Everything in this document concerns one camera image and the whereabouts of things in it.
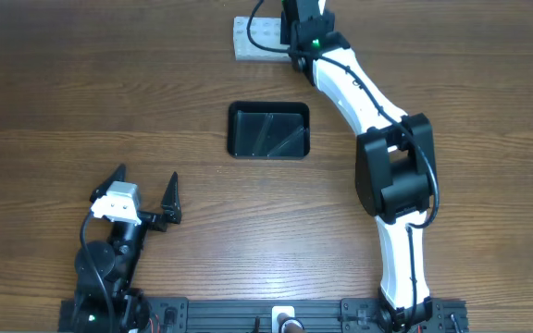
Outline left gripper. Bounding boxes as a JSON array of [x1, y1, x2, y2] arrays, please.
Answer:
[[89, 163, 183, 232]]

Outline black tray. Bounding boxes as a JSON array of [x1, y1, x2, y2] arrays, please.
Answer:
[[226, 100, 312, 161]]

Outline white test tube rack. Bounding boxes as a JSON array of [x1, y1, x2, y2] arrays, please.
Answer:
[[232, 16, 293, 63]]

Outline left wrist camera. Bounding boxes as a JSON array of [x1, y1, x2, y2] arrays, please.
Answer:
[[90, 180, 143, 227]]

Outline black cable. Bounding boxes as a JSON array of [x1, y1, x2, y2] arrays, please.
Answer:
[[246, 0, 440, 230], [79, 211, 115, 333]]

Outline mounting rail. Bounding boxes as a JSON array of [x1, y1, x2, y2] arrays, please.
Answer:
[[57, 295, 469, 333]]

